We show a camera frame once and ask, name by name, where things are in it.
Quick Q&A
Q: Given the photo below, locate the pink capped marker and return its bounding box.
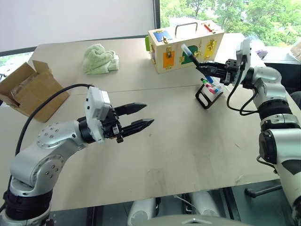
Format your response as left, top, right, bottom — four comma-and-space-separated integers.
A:
205, 83, 223, 95

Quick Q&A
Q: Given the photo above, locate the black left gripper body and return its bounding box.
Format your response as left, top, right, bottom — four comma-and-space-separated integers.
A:
101, 107, 124, 144

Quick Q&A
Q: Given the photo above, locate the white rounded robot leg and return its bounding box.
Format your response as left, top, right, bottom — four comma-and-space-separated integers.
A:
189, 190, 221, 218
127, 198, 157, 226

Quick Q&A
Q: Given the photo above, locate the white roller blind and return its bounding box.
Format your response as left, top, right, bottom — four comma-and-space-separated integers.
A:
0, 0, 157, 53

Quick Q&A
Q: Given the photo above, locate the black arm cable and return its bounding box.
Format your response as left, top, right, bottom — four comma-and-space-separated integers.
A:
226, 77, 259, 116
14, 83, 95, 157

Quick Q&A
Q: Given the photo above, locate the dark side desk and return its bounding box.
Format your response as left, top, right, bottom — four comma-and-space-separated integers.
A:
263, 53, 301, 95

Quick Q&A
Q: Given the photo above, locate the wooden lock box with handle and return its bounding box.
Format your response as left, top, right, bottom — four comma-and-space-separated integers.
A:
144, 22, 225, 75

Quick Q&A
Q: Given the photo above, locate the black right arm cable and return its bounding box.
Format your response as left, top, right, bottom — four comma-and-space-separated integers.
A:
226, 77, 259, 116

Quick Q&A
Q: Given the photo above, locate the black pen holder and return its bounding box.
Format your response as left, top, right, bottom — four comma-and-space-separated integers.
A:
195, 81, 224, 110

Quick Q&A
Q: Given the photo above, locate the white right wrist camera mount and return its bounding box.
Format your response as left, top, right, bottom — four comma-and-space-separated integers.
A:
235, 39, 252, 87

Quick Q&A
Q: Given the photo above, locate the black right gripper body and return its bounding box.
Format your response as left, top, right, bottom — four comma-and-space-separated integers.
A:
220, 58, 243, 86

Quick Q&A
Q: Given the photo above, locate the thin white cable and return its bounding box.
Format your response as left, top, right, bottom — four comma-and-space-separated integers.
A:
173, 194, 201, 215

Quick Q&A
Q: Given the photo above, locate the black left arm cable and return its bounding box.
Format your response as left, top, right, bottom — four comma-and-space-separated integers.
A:
14, 83, 95, 157

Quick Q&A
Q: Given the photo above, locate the black bar handle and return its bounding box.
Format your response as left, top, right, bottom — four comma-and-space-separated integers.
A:
244, 185, 283, 199

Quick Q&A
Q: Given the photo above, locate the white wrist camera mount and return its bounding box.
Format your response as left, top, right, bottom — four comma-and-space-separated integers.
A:
235, 39, 252, 87
84, 86, 111, 143

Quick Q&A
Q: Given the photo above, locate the brown cardboard box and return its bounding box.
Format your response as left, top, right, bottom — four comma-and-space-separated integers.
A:
0, 60, 71, 123

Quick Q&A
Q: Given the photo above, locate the light green towel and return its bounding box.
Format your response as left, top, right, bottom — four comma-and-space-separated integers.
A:
82, 43, 120, 75

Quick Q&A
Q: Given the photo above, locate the black window frame post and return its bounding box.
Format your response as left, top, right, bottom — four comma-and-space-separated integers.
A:
152, 0, 161, 32

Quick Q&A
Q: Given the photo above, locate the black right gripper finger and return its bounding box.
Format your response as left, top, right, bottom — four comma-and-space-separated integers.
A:
196, 65, 226, 78
198, 60, 228, 69

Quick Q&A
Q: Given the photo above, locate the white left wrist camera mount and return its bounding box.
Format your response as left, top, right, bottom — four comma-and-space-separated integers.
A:
84, 86, 111, 143

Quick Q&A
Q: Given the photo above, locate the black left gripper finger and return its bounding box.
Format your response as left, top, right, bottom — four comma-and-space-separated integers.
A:
114, 102, 148, 116
121, 119, 155, 138

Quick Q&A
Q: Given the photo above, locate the blue capped marker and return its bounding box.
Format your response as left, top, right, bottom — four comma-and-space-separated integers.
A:
181, 43, 214, 83

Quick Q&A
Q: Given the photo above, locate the grey rounded robot torso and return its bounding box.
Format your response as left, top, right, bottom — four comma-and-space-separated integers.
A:
150, 213, 255, 226

